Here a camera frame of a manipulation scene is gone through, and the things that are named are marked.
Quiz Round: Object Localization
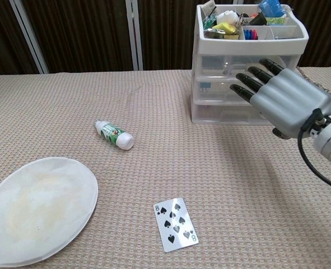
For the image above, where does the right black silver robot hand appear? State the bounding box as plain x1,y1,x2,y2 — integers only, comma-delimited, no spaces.
229,58,331,140

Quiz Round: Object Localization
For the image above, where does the clear plastic drawer with pendant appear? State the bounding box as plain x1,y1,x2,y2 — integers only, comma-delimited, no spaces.
201,54,297,78

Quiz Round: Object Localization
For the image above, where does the white plastic drawer unit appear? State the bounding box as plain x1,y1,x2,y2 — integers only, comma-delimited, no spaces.
191,3,309,124

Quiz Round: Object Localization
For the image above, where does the clear drawer with blue clip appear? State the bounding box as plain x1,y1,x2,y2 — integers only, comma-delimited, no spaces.
197,78,255,101

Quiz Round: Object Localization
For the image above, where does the blue red disc stack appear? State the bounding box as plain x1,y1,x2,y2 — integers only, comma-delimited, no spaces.
244,27,260,40

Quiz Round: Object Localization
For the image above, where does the light green packet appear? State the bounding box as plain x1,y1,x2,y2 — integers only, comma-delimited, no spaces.
265,15,288,26

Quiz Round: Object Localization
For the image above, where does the black small pouch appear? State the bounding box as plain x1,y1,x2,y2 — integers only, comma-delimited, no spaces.
250,11,267,25

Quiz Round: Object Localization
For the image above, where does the blue plastic packet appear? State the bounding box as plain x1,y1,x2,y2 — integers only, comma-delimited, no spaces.
256,0,283,15

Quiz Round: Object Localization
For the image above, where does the yellow wrapped packet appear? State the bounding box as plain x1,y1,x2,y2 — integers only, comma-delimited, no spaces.
212,21,237,36

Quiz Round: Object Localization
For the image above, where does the white crumpled lump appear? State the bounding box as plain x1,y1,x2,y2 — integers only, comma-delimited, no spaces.
217,10,239,25

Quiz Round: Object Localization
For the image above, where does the teal snack packet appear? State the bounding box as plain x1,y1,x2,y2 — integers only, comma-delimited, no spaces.
204,15,217,29

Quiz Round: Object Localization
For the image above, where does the beige woven tablecloth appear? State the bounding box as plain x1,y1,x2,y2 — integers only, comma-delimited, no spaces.
0,66,331,269

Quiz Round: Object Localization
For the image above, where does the eight of spades card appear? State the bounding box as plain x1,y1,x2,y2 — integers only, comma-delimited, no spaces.
153,197,199,253

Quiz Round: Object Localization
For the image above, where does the white bottle green label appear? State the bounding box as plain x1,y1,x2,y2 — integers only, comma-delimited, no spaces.
94,119,134,151

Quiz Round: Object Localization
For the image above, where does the black pleated curtain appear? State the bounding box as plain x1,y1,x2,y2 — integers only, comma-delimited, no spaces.
0,0,331,79

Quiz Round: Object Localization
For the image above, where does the white paper plate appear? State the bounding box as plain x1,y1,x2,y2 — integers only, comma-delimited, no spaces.
0,156,99,267

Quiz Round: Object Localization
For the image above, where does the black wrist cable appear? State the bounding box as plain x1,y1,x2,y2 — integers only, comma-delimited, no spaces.
297,108,331,194

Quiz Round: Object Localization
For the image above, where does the aluminium frame post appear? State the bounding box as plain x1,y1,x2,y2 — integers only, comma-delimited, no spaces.
125,0,144,71
10,0,49,75

